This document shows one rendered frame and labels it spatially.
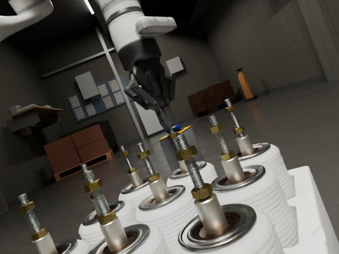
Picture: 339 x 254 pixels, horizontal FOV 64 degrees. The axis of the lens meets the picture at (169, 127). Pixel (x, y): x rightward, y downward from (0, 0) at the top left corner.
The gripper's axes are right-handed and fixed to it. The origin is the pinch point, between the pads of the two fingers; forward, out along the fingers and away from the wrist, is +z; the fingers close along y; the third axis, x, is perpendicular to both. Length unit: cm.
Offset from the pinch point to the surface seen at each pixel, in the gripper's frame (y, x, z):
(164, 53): -573, -418, -158
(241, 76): -460, -187, -14
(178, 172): 0.4, -2.1, 10.7
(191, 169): 20.0, 17.9, 4.9
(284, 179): -2.2, 16.1, 15.9
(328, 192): -39, 10, 36
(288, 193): -1.8, 16.0, 18.2
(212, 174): -0.4, 4.7, 12.5
